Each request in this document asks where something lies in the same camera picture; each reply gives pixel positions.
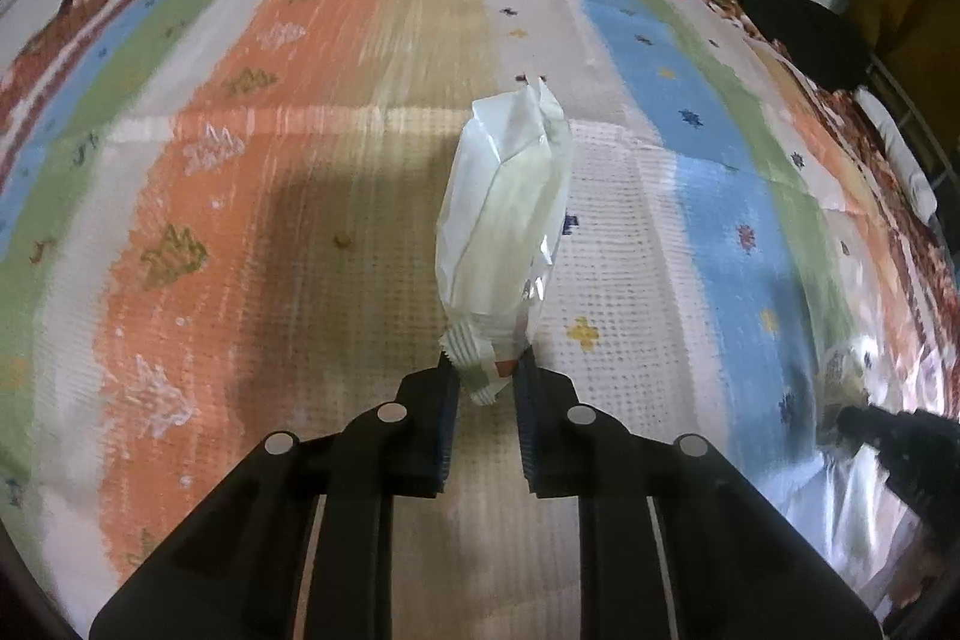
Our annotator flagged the white rolled cloth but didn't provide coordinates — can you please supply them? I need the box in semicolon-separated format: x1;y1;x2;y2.
855;85;940;218

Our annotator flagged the striped woven blanket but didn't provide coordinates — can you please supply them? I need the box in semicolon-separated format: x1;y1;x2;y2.
0;0;960;640

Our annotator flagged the black cloth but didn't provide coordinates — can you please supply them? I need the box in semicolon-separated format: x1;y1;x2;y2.
739;0;872;91

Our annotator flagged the clear plastic bag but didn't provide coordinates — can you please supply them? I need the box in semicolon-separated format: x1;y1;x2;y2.
772;321;960;615

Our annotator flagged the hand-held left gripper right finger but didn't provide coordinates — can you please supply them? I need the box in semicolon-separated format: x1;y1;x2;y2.
516;347;883;640

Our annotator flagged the metal chair frame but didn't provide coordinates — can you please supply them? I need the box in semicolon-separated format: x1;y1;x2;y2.
868;59;957;180

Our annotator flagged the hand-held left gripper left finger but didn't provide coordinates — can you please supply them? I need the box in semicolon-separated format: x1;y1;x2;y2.
90;359;460;640

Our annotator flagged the white green snack packet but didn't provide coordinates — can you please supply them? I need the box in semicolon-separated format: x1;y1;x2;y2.
435;77;575;407

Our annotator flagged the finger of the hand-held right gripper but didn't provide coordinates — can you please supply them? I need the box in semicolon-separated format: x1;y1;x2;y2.
836;406;901;455

